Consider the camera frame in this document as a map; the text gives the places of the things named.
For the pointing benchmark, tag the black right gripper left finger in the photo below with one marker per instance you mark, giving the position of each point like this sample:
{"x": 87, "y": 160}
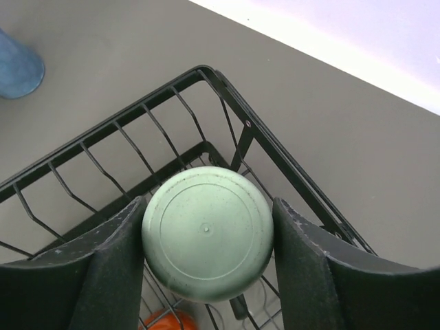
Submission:
{"x": 91, "y": 282}

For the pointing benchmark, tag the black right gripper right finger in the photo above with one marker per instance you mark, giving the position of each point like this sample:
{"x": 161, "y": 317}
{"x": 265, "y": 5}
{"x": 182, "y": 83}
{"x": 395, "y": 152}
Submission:
{"x": 326, "y": 283}

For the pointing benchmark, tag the green plastic cup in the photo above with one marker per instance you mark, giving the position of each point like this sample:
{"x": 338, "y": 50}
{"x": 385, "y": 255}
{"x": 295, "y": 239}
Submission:
{"x": 207, "y": 234}

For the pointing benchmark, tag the blue ceramic mug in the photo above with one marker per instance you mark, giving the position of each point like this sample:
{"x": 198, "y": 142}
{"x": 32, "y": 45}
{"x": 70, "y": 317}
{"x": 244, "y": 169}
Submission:
{"x": 22, "y": 69}

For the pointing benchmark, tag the orange patterned teapot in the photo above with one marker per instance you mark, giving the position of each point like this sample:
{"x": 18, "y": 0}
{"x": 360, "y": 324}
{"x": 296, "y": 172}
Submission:
{"x": 169, "y": 321}

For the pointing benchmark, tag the black wire dish rack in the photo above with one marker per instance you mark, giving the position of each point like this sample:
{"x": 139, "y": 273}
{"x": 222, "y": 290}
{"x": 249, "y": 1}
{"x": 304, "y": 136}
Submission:
{"x": 254, "y": 130}

